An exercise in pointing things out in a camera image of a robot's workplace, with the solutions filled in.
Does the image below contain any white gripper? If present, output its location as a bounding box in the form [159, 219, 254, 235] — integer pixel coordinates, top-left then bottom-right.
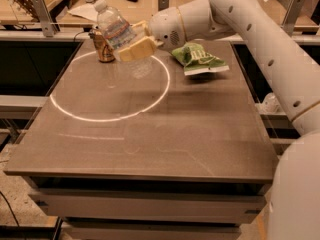
[118, 7, 184, 62]

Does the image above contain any clear plastic water bottle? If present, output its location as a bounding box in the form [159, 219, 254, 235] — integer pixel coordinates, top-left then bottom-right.
[93, 0, 154, 80]

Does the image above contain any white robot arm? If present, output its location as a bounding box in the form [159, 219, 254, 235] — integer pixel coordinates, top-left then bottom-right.
[119, 0, 320, 240]

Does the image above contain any gold soda can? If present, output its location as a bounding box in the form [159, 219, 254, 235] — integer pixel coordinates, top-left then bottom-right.
[89, 28, 115, 63]

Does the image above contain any green chip bag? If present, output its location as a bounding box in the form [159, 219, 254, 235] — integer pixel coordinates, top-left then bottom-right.
[171, 43, 229, 76]

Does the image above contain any white paper sheet left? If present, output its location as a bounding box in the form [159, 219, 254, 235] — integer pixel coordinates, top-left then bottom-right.
[68, 4, 98, 22]

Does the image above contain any white drawer cabinet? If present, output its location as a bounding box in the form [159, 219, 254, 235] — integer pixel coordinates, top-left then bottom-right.
[27, 176, 272, 240]

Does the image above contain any metal bracket center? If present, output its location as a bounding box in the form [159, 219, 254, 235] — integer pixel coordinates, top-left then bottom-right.
[158, 0, 169, 11]

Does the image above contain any metal bracket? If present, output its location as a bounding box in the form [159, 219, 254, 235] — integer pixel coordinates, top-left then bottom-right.
[282, 0, 305, 36]
[31, 0, 57, 37]
[158, 0, 169, 11]

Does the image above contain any black cable on desk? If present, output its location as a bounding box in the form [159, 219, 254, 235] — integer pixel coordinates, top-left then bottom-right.
[72, 30, 90, 42]

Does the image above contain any metal bracket left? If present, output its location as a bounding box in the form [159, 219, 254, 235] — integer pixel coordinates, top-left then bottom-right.
[31, 0, 57, 37]

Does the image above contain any metal bracket right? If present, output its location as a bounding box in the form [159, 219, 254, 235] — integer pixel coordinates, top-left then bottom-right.
[282, 0, 305, 36]

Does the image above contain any black floor cable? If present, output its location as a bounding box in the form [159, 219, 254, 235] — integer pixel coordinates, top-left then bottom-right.
[0, 190, 22, 228]

